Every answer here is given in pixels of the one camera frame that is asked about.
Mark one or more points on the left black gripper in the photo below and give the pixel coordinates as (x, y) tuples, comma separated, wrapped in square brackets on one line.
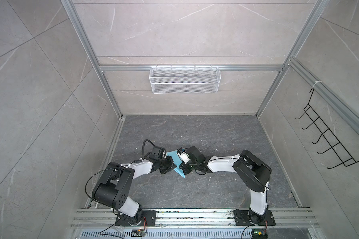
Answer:
[(171, 165)]

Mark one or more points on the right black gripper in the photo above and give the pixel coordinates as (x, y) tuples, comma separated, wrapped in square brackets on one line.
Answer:
[(183, 167)]

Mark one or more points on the light blue paper sheet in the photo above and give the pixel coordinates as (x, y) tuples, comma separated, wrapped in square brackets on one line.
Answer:
[(177, 162)]

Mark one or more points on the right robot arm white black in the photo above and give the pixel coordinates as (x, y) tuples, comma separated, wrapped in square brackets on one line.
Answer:
[(254, 173)]

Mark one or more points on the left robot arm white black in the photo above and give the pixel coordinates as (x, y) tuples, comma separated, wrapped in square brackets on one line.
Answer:
[(113, 187)]

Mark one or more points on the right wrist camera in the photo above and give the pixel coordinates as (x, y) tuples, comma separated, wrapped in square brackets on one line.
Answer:
[(190, 155)]

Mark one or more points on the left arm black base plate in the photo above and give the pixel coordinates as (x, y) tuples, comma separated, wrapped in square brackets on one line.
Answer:
[(142, 218)]

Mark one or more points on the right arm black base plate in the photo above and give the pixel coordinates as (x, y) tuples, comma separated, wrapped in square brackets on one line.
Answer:
[(248, 217)]

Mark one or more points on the white wire mesh basket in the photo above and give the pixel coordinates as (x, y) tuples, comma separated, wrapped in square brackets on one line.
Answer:
[(184, 80)]

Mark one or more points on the aluminium mounting rail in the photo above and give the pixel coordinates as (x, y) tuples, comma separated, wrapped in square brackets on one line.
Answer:
[(197, 218)]

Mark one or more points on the black wire hook rack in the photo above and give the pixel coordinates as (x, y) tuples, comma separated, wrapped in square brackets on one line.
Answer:
[(327, 135)]

